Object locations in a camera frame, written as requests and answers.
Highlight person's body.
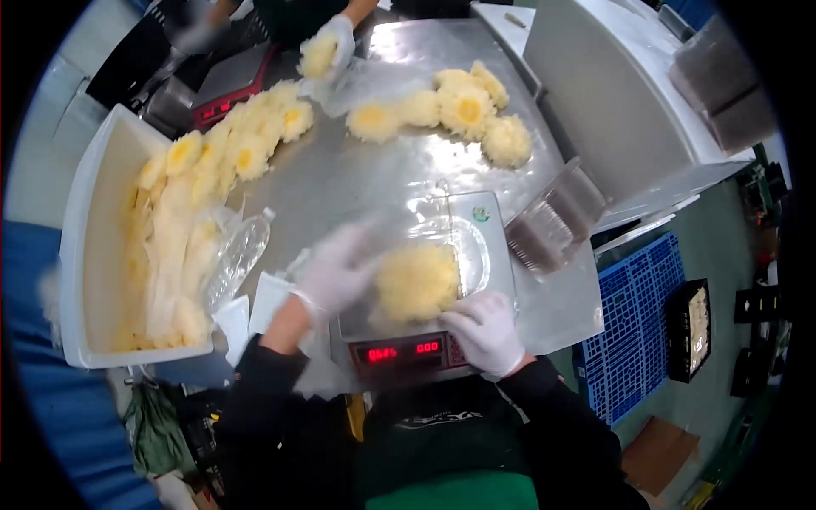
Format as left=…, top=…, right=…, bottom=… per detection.
left=217, top=368, right=651, bottom=510

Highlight person's right fingers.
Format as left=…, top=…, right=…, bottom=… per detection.
left=439, top=291, right=513, bottom=327

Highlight digital scale with steel pan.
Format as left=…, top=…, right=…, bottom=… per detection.
left=328, top=190, right=520, bottom=386

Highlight person's right hand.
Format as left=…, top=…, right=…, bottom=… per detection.
left=439, top=291, right=528, bottom=379

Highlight pile of yellow fungus heads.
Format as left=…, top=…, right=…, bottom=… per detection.
left=115, top=79, right=315, bottom=351
left=346, top=60, right=533, bottom=170

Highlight white machine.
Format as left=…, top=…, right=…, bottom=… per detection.
left=472, top=0, right=756, bottom=233

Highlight green bag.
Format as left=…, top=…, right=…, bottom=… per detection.
left=123, top=381, right=192, bottom=478

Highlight person's left hand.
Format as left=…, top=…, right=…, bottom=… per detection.
left=292, top=218, right=391, bottom=321

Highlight red digital scale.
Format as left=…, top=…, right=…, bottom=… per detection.
left=191, top=43, right=278, bottom=131

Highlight single pale yellow fungus head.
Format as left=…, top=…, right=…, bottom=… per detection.
left=373, top=244, right=461, bottom=323

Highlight white paper packet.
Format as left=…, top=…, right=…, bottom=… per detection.
left=213, top=295, right=251, bottom=367
left=249, top=273, right=297, bottom=335

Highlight brown cardboard piece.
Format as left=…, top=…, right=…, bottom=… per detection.
left=621, top=416, right=701, bottom=498

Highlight blue plastic bin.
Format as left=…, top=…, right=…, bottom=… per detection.
left=0, top=220, right=160, bottom=510

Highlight black tray of fungus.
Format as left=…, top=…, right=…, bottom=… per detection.
left=666, top=278, right=711, bottom=383

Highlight blue plastic pallet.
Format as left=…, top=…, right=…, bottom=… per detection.
left=574, top=231, right=688, bottom=427

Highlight clear plastic tray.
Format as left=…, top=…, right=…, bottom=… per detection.
left=402, top=191, right=492, bottom=300

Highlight white foam box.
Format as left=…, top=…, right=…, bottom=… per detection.
left=59, top=104, right=214, bottom=371

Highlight person's left fingers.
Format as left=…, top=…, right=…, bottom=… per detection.
left=319, top=218, right=391, bottom=275

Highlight stack of clear plastic trays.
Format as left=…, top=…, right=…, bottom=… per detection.
left=504, top=158, right=606, bottom=281
left=668, top=16, right=779, bottom=154

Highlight clear plastic bottle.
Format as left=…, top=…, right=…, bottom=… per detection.
left=204, top=207, right=276, bottom=313

